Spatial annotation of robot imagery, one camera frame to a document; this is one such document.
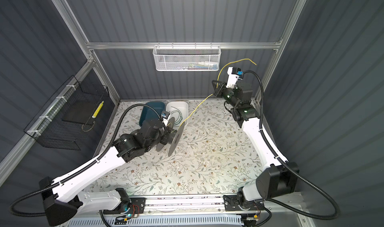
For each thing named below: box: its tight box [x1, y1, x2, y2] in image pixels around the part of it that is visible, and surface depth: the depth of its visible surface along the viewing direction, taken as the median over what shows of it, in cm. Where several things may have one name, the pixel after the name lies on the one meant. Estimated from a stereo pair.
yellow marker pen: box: [92, 100, 105, 119], surface depth 79 cm
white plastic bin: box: [166, 101, 189, 127], surface depth 114 cm
